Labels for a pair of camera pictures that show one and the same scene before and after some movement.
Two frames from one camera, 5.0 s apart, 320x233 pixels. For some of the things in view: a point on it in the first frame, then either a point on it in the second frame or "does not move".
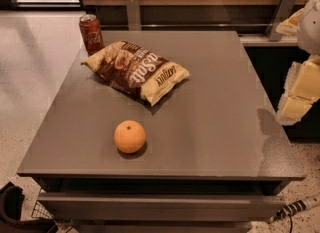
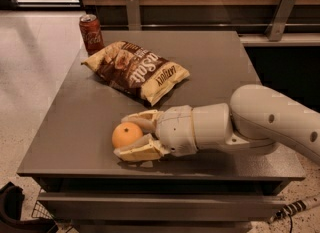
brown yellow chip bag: x=142 y=74 does not move
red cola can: x=91 y=33 does not move
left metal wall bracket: x=132 y=9 does not move
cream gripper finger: x=290 y=26 → x=147 y=119
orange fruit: x=129 y=136 does not move
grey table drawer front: x=145 y=206 does not move
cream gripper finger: x=301 y=92 → x=147 y=148
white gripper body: x=310 y=27 → x=175 y=128
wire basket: x=40 y=211 does not move
